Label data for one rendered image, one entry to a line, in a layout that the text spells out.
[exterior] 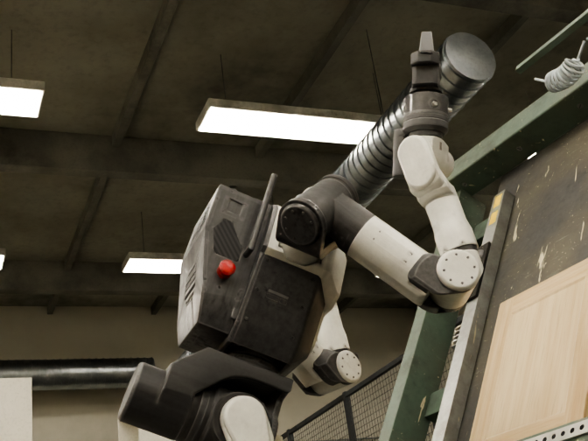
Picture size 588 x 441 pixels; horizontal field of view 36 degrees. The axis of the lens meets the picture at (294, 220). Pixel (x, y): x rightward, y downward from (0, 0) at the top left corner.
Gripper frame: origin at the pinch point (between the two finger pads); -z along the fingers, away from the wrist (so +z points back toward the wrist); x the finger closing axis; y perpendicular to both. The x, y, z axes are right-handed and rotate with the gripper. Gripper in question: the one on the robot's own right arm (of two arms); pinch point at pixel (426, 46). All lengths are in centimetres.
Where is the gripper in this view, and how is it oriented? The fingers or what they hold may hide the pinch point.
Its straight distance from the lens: 183.8
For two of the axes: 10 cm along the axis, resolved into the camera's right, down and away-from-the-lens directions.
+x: 2.1, 2.1, 9.6
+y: 9.8, 0.0, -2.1
